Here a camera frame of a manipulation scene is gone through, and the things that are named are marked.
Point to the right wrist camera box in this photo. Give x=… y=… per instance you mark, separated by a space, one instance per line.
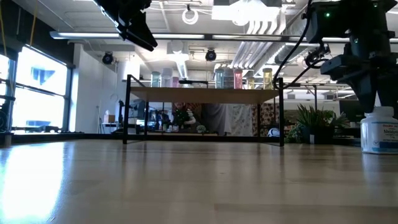
x=335 y=63

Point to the large bright window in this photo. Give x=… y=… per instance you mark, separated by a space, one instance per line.
x=40 y=109

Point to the green potted plant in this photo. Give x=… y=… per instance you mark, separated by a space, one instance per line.
x=314 y=119

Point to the white patterned hanging cloth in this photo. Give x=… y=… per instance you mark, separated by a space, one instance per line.
x=241 y=119

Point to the pale translucent pill bottle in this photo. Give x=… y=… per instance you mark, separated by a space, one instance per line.
x=167 y=77

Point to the small potted plant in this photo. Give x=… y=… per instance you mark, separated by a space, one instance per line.
x=201 y=128

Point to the black background robot arm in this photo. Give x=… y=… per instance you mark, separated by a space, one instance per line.
x=158 y=118

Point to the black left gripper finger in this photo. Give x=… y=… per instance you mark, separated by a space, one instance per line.
x=135 y=39
x=144 y=31

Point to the grey hanging cloth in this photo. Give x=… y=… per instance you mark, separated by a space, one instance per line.
x=216 y=118

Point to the black overhead camera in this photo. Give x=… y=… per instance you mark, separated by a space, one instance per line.
x=314 y=56

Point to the black round ceiling spotlight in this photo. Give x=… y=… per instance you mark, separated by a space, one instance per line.
x=211 y=55
x=108 y=58

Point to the person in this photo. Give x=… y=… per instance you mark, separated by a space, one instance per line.
x=183 y=116

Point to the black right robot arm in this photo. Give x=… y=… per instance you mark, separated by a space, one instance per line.
x=342 y=18

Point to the salmon red transparent pill bottle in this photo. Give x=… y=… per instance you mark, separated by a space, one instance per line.
x=238 y=79

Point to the small teal transparent pill bottle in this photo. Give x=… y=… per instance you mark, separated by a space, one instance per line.
x=155 y=80

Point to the large yellow transparent pill bottle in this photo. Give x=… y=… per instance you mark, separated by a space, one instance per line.
x=267 y=79

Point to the brown cardboard box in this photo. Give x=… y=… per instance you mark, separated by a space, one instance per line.
x=109 y=119

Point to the large teal transparent pill bottle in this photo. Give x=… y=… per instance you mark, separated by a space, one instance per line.
x=219 y=79

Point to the white ceiling pipes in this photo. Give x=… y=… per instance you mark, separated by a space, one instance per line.
x=264 y=28

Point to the floral patterned panel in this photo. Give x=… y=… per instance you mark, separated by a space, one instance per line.
x=269 y=115

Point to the small pink transparent pill bottle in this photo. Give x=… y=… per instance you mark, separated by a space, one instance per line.
x=176 y=82

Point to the white melatonin bottle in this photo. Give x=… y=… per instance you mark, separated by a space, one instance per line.
x=379 y=137

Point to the black overhead rig beam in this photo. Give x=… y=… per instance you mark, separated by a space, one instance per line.
x=208 y=36

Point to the silver ceiling duct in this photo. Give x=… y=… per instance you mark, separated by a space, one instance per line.
x=292 y=28

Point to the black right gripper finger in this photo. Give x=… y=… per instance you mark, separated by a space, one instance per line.
x=367 y=93
x=390 y=90

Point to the wooden shelf black metal frame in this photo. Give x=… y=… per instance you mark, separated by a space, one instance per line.
x=202 y=95

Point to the black computer monitor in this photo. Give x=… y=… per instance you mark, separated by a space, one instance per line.
x=349 y=110

